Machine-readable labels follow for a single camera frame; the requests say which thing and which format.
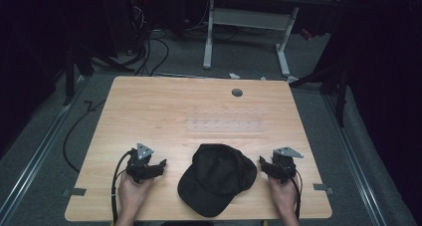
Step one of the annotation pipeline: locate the white metal desk frame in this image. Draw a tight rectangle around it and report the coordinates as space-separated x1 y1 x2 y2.
202 0 301 79

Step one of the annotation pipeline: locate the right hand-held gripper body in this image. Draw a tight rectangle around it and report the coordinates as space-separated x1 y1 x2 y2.
270 146 305 185

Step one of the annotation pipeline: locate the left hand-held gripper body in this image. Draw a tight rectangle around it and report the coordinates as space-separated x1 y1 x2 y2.
125 142 157 184

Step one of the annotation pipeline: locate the person's right hand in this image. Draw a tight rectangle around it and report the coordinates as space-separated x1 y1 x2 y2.
267 175 301 219

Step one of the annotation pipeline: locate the person's left hand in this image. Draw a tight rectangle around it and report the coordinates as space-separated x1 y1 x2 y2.
116 171 154 220

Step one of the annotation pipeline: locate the black metal stand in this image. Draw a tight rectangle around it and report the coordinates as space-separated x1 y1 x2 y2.
288 65 350 128
61 45 135 108

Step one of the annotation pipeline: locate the black baseball cap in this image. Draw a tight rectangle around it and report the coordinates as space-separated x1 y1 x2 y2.
176 142 259 219

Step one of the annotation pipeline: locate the metal floor rail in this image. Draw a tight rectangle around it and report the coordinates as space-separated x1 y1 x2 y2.
321 92 388 226
0 76 93 222

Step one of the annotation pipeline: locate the bundle of black cables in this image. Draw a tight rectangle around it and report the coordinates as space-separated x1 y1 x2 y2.
130 5 170 78

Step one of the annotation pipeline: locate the grey tape strip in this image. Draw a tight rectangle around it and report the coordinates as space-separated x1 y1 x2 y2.
62 187 88 198
312 182 334 196

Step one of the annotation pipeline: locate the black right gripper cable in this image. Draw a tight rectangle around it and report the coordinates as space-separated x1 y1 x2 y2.
289 168 304 221

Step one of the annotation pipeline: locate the small red object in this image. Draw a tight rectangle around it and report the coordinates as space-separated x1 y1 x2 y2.
299 28 314 41

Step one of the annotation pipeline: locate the black floor cable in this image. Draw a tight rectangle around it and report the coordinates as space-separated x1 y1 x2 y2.
62 99 107 174

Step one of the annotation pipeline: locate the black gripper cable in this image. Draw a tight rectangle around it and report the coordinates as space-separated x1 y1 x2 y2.
289 168 304 221
110 149 134 226

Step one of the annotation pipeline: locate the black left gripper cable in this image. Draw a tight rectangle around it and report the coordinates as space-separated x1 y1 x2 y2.
110 149 134 226

